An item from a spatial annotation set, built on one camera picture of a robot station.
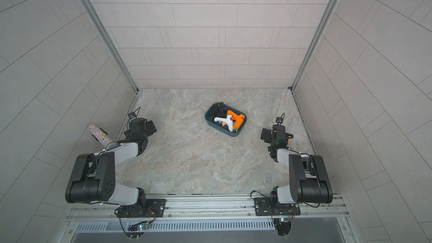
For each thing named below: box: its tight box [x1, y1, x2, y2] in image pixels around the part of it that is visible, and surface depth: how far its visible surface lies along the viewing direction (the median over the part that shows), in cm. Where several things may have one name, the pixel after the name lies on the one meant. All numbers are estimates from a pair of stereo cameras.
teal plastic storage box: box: [204, 102, 247, 137], surface depth 97 cm
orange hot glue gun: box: [226, 110, 246, 132], surface depth 96 cm
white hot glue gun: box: [213, 114, 234, 133], surface depth 96 cm
